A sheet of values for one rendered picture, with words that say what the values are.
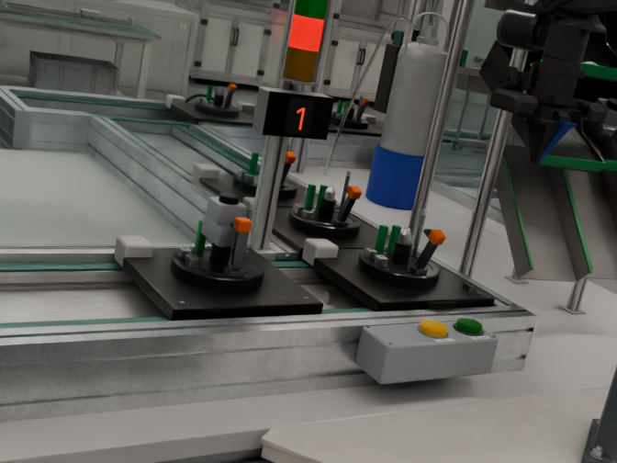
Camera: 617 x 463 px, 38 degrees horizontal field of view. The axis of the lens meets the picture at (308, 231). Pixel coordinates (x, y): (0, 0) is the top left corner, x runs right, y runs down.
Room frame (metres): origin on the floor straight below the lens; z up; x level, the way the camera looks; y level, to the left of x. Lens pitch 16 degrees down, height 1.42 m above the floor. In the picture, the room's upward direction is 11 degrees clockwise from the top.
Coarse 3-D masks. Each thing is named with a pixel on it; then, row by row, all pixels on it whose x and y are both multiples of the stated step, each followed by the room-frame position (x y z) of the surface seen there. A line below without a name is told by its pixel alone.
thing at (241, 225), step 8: (232, 224) 1.24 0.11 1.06; (240, 224) 1.22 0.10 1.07; (248, 224) 1.22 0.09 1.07; (240, 232) 1.22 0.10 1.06; (240, 240) 1.22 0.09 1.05; (240, 248) 1.22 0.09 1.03; (232, 256) 1.23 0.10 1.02; (240, 256) 1.23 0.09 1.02; (232, 264) 1.22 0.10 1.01; (240, 264) 1.23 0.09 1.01
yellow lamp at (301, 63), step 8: (288, 48) 1.44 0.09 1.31; (296, 48) 1.44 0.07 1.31; (288, 56) 1.44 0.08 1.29; (296, 56) 1.43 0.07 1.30; (304, 56) 1.43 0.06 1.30; (312, 56) 1.44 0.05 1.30; (288, 64) 1.44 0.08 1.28; (296, 64) 1.43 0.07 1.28; (304, 64) 1.43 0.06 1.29; (312, 64) 1.44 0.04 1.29; (288, 72) 1.44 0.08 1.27; (296, 72) 1.43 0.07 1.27; (304, 72) 1.43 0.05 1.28; (312, 72) 1.44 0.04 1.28; (296, 80) 1.43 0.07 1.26; (304, 80) 1.43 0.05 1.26; (312, 80) 1.45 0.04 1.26
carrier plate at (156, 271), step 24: (144, 264) 1.26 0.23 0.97; (168, 264) 1.28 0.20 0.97; (264, 264) 1.37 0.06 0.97; (144, 288) 1.19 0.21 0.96; (168, 288) 1.18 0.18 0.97; (192, 288) 1.19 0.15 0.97; (264, 288) 1.25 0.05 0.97; (288, 288) 1.27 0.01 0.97; (168, 312) 1.12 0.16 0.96; (192, 312) 1.12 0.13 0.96; (216, 312) 1.14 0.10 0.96; (240, 312) 1.16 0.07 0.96; (264, 312) 1.19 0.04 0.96; (288, 312) 1.21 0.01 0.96; (312, 312) 1.23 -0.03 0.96
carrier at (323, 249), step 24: (312, 240) 1.49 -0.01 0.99; (384, 240) 1.48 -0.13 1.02; (408, 240) 1.45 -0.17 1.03; (312, 264) 1.46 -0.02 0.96; (336, 264) 1.44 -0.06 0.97; (360, 264) 1.43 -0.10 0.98; (384, 264) 1.41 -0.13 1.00; (408, 264) 1.45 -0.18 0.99; (432, 264) 1.48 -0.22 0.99; (360, 288) 1.34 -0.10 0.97; (384, 288) 1.36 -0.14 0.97; (408, 288) 1.38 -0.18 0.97; (432, 288) 1.41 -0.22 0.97; (456, 288) 1.43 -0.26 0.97
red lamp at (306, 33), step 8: (296, 16) 1.44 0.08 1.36; (296, 24) 1.44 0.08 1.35; (304, 24) 1.43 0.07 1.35; (312, 24) 1.43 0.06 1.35; (320, 24) 1.44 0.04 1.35; (296, 32) 1.43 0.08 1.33; (304, 32) 1.43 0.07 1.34; (312, 32) 1.43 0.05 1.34; (320, 32) 1.45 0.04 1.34; (296, 40) 1.43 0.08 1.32; (304, 40) 1.43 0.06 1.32; (312, 40) 1.43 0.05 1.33; (304, 48) 1.43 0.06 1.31; (312, 48) 1.43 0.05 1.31
